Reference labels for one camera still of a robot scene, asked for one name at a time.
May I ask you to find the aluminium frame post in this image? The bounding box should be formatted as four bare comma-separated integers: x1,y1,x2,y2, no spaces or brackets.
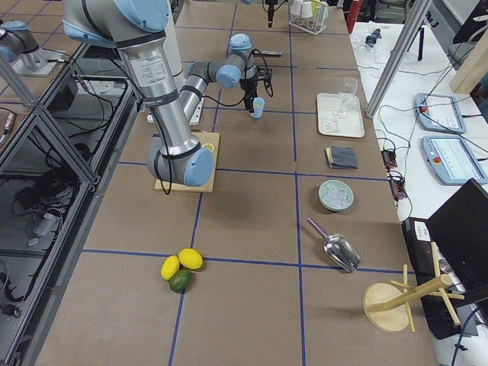
365,0,432,119

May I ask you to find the yellow lemon left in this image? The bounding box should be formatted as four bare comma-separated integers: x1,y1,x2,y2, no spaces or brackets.
160,255,180,281

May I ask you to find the wooden mug tree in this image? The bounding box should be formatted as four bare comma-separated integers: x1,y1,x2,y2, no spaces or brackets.
362,242,464,332

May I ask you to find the white wire cup rack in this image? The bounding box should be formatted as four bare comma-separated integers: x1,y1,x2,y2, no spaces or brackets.
289,9,326,35

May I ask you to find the grey green plastic cup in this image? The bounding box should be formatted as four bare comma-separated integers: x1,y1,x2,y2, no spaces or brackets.
300,1,313,19

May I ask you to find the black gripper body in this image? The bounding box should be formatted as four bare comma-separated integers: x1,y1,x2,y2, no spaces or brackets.
263,0,286,27
239,66,272,100

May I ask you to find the blue tool on side table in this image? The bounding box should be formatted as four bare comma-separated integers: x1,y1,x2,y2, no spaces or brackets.
364,28,382,48

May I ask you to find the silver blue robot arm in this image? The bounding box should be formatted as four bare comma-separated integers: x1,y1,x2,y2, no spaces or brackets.
63,1,271,187

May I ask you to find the yellow lemon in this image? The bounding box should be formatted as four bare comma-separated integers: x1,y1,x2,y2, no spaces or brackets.
178,248,204,270
160,255,180,281

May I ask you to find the green bowl with ice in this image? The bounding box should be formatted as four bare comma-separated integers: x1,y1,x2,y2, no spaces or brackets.
318,180,354,212

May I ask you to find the teach pendant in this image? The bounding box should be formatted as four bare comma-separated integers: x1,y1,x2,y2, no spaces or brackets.
413,93,467,134
421,136,487,185

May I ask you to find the black laptop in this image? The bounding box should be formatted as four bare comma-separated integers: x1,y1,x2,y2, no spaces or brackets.
402,179,487,319

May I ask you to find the green lime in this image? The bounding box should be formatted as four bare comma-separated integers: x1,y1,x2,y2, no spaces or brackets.
169,269,193,293

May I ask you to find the grey folded cloth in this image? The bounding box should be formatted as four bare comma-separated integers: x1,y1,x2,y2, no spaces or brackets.
325,146,358,169

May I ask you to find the pink plastic cup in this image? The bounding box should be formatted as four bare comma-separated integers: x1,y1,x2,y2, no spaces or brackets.
291,0,303,17

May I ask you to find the yellow lemon right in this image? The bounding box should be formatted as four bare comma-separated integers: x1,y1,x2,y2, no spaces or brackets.
178,248,204,270

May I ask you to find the light blue plastic cup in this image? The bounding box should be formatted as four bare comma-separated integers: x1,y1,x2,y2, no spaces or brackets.
250,105,265,119

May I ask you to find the yellow plastic cup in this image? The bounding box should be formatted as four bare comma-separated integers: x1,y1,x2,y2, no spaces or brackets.
311,1,320,14

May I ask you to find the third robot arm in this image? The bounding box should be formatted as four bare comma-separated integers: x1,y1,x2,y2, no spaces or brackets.
1,1,181,69

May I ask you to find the lemon slice on board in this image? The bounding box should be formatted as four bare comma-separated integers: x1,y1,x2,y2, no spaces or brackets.
202,143,215,153

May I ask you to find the cream plastic tray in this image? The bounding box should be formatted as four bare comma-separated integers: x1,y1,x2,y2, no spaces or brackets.
316,93,365,138

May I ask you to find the clear wine glass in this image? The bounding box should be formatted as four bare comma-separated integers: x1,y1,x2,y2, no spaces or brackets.
333,76,358,118

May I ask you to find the metal ice scoop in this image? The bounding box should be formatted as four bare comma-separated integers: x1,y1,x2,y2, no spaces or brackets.
307,217,361,273

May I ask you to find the orange black connector box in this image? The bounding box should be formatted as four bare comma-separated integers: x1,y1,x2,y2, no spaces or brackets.
381,150,397,169

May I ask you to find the bamboo cutting board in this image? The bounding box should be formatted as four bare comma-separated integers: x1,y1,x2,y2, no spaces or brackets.
171,130,220,193

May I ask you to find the lower teach pendant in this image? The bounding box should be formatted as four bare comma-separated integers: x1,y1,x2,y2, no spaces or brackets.
421,136,487,185

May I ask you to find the upper teach pendant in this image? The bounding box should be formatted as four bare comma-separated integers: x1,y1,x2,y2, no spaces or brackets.
413,93,467,134

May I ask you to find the pale green plastic cup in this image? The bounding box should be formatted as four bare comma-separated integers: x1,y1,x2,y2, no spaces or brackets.
315,2,329,24

